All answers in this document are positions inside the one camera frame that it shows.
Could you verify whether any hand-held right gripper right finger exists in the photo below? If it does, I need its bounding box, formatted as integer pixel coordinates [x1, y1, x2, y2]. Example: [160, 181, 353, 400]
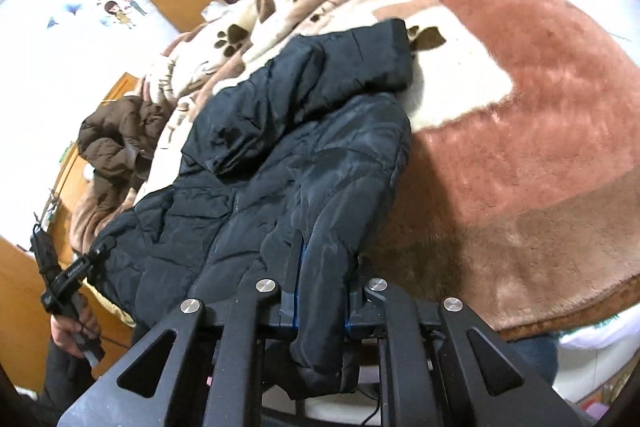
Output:
[345, 254, 583, 427]

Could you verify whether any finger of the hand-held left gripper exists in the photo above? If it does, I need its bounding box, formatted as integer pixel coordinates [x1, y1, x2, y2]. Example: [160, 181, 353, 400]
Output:
[86, 241, 113, 267]

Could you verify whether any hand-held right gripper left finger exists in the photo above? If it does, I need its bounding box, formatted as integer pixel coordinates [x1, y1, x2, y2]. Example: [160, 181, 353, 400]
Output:
[56, 229, 306, 427]

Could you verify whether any black puffer jacket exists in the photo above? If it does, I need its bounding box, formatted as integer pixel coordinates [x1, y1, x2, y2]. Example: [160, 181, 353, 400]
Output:
[90, 18, 416, 400]

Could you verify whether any person's left forearm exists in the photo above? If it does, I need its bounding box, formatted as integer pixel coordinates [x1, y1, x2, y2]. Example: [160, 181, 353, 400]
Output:
[40, 342, 97, 414]

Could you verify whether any person's left hand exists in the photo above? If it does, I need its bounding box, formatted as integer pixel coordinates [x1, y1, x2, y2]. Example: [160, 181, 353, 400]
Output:
[50, 301, 103, 354]

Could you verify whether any wooden bedside cabinet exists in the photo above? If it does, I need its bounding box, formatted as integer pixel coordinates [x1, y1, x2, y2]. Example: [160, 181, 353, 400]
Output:
[0, 237, 133, 400]

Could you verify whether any grey bed mattress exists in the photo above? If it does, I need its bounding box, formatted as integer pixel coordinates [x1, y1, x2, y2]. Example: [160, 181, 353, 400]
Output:
[300, 377, 383, 427]

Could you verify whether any brown puffer jacket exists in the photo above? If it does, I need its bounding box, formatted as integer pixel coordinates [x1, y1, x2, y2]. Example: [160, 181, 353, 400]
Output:
[77, 96, 173, 195]

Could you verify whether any paw print plush blanket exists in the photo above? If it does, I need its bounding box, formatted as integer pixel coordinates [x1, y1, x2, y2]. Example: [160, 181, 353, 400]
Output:
[70, 0, 640, 343]

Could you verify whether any white cloth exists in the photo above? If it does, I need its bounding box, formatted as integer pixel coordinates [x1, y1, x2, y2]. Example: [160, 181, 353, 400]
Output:
[557, 312, 640, 350]

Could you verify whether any wooden storage box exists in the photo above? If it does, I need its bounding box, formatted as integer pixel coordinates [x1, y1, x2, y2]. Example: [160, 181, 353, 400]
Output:
[575, 347, 640, 423]

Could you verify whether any black cable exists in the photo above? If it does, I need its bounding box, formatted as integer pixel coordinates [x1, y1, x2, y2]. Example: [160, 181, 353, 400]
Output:
[95, 334, 133, 350]

